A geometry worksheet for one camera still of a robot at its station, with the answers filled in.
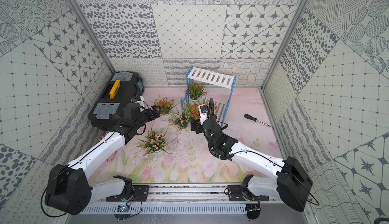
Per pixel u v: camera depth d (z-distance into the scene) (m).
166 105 0.94
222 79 0.88
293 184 0.40
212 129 0.55
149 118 0.75
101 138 0.92
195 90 0.97
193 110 0.68
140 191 0.74
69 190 0.39
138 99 0.74
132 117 0.62
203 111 0.65
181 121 0.84
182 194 0.76
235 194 0.73
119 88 0.97
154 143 0.76
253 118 1.03
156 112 0.76
